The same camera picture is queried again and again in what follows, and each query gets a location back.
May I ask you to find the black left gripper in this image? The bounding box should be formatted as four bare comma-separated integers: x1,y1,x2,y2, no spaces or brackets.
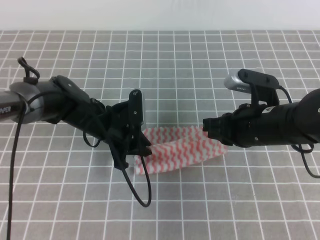
62,98,153,171

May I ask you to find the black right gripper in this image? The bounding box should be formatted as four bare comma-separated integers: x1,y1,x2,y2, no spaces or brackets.
202,103,278,148

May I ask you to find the pink white wavy towel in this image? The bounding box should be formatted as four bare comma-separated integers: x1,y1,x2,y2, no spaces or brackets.
143,126,228,174

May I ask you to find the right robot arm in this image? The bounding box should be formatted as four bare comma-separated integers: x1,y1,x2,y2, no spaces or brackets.
202,89,320,148

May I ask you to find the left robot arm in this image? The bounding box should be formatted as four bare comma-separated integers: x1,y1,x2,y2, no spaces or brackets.
0,75,152,169

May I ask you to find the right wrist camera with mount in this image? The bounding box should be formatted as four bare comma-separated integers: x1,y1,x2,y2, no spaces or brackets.
223,69,280,107

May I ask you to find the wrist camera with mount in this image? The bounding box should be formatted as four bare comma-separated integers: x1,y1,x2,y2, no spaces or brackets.
223,69,280,107
128,89,145,128

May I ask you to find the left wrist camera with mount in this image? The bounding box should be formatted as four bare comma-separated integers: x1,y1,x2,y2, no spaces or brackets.
128,89,145,128

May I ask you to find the black right camera cable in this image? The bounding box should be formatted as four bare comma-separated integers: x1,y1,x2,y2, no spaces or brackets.
276,85,320,179

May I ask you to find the black camera cable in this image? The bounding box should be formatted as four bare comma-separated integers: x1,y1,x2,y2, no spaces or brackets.
6,56,153,240
276,85,320,179

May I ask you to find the black left camera cable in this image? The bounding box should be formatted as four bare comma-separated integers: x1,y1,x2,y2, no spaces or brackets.
6,56,153,240

